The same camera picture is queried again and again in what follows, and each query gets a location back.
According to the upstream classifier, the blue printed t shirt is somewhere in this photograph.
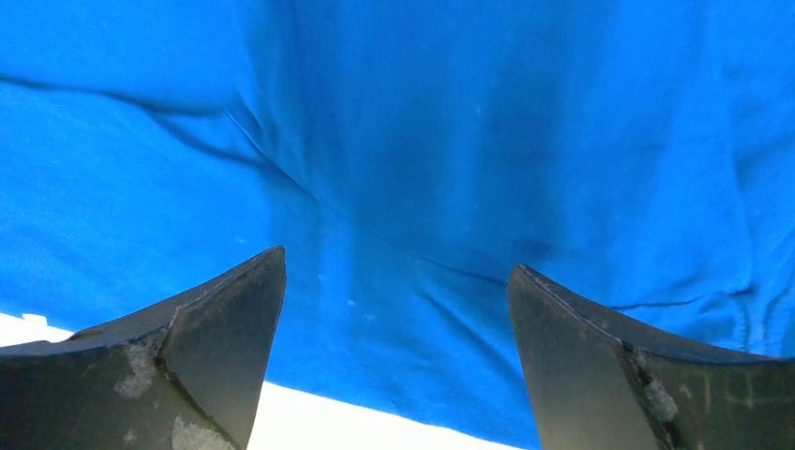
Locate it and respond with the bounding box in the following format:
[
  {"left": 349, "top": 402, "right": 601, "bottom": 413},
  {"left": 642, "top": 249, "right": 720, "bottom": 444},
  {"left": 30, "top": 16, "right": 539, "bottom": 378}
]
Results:
[{"left": 1, "top": 1, "right": 794, "bottom": 448}]

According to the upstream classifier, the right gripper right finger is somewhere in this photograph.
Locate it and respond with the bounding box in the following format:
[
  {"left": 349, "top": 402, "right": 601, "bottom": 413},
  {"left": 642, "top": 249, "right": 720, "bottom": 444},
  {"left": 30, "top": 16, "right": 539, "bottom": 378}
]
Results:
[{"left": 508, "top": 265, "right": 794, "bottom": 450}]

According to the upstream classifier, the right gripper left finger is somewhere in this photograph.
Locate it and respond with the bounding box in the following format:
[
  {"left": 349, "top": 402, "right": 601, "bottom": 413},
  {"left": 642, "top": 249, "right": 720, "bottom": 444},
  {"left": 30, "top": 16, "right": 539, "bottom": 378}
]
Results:
[{"left": 1, "top": 247, "right": 286, "bottom": 449}]

